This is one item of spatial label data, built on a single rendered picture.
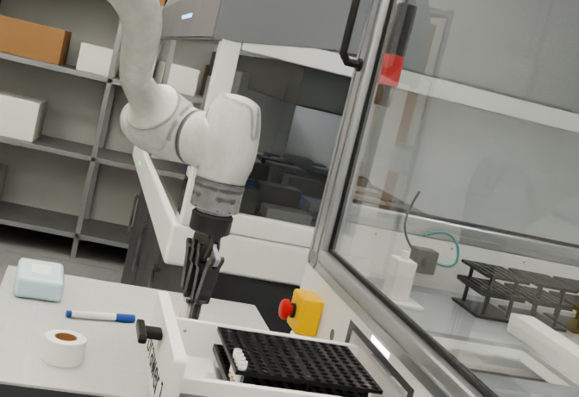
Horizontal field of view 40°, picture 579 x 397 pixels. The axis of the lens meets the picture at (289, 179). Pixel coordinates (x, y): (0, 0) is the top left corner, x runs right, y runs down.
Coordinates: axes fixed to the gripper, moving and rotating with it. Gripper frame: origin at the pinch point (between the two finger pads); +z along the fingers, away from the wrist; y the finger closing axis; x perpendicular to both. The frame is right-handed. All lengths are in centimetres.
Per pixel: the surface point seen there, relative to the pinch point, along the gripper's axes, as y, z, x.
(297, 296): 1.2, -6.2, 21.0
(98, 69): -342, -29, 67
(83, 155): -333, 22, 67
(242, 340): 24.9, -5.6, -1.9
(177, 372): 39.8, -6.5, -18.5
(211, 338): 17.0, -2.6, -3.2
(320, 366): 33.7, -5.5, 7.4
